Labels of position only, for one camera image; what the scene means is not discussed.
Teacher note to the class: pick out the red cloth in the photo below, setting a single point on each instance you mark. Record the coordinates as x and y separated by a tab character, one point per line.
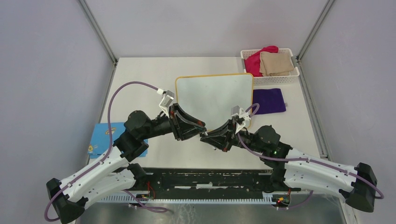
252	63

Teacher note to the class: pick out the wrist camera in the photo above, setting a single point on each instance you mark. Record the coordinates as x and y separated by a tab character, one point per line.
167	98
240	116

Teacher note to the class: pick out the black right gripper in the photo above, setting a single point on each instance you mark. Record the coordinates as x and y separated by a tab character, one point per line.
229	130

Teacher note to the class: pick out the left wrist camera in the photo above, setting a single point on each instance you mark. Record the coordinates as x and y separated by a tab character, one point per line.
167	98

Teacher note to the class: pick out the purple cloth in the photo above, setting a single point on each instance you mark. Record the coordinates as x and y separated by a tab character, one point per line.
269	100

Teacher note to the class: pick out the beige cloth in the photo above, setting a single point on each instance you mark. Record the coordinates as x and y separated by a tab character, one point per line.
275	64

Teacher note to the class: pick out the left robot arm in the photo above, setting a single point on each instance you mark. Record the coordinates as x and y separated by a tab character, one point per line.
114	170

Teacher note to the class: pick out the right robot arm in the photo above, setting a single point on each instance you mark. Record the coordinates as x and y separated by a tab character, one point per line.
294	169

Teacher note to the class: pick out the white perforated basket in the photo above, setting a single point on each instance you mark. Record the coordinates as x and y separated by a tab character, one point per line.
259	81

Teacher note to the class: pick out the yellow framed whiteboard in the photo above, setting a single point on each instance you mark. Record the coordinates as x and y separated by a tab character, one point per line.
211	98

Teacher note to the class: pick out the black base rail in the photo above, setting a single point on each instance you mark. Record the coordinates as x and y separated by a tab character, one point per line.
200	184

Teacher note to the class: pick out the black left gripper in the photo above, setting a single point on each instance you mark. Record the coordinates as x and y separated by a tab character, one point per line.
181	131

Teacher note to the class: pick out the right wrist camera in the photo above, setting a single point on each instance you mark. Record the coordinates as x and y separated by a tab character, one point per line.
240	116

